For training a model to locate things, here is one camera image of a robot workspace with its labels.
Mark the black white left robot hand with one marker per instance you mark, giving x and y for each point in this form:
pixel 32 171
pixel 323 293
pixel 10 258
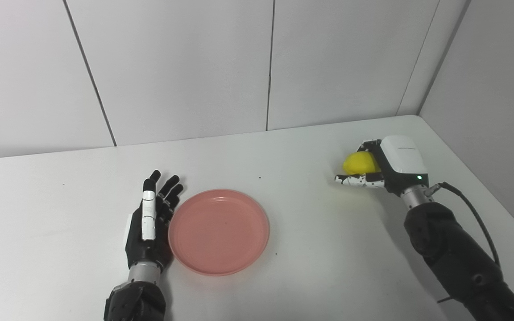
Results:
pixel 143 247

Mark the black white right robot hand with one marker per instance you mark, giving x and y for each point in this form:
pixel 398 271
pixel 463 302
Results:
pixel 402 160

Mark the yellow lemon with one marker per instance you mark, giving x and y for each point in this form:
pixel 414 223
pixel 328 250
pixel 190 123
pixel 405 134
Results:
pixel 358 163

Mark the pink round plate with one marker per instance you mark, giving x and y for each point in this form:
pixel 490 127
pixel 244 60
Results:
pixel 219 232

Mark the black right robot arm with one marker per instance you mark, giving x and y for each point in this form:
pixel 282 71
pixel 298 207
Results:
pixel 458 254

